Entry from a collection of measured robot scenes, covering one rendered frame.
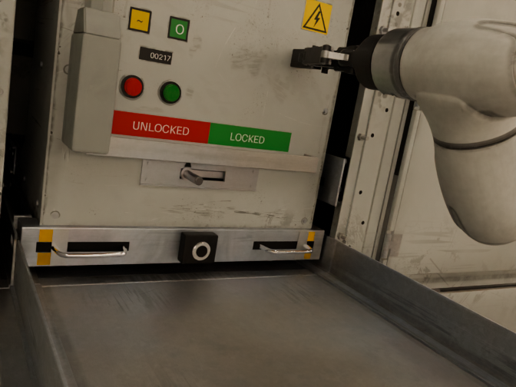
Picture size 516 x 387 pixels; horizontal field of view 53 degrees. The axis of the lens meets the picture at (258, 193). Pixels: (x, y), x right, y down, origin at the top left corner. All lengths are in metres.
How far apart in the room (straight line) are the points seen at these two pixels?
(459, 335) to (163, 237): 0.47
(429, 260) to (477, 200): 0.52
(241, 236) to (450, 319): 0.36
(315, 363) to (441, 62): 0.39
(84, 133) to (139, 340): 0.26
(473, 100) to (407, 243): 0.56
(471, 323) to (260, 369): 0.32
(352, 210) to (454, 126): 0.42
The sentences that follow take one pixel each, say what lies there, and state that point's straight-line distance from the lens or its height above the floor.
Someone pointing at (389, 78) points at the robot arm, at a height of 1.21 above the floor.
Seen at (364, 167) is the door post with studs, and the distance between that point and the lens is 1.00.
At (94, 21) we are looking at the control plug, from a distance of 0.69.
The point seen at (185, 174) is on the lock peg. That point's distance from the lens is 0.84.
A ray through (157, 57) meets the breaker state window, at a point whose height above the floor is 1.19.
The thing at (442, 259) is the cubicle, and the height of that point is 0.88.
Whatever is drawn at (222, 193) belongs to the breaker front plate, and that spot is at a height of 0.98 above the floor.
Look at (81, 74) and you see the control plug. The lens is 0.68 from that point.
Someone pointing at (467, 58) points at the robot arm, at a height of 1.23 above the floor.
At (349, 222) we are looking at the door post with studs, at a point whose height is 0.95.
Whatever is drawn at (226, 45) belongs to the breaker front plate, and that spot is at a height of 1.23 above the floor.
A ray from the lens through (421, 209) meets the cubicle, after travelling 1.11.
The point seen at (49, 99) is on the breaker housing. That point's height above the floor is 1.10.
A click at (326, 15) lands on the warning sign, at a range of 0.96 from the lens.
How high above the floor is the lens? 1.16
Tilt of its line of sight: 11 degrees down
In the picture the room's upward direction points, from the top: 10 degrees clockwise
